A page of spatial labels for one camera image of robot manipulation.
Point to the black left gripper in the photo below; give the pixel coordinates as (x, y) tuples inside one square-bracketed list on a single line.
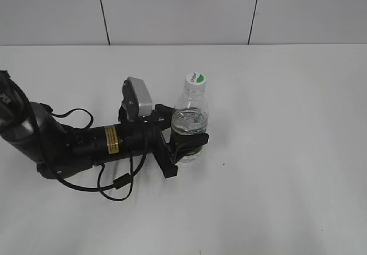
[(145, 136)]

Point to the clear cestbon water bottle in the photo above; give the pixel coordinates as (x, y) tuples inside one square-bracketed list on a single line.
[(191, 113)]

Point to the white green bottle cap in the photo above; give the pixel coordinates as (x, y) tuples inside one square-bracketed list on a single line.
[(195, 82)]

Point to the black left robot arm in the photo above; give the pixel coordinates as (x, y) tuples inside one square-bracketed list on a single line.
[(61, 150)]

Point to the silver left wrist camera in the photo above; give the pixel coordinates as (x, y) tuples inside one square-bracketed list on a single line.
[(136, 101)]

